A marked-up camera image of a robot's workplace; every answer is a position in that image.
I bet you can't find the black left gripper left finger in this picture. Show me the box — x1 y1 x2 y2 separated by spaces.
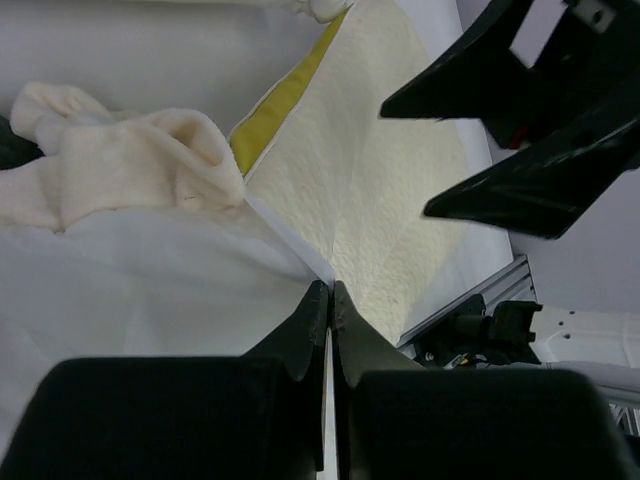
1 281 329 479

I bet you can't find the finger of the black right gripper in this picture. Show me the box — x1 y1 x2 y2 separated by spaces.
380 1 639 143
423 115 639 239

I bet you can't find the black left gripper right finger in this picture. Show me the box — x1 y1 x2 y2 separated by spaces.
332 283 639 479

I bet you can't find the cream yellow-edged pillow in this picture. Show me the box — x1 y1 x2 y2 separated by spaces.
230 1 469 342

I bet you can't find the grey plush cream-frilled pillowcase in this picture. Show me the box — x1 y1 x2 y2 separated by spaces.
1 82 334 443

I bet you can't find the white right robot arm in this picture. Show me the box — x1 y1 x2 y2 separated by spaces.
380 1 639 406

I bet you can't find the white plain pillow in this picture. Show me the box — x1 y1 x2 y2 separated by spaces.
256 0 355 24

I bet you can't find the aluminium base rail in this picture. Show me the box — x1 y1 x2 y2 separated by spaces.
397 255 537 350

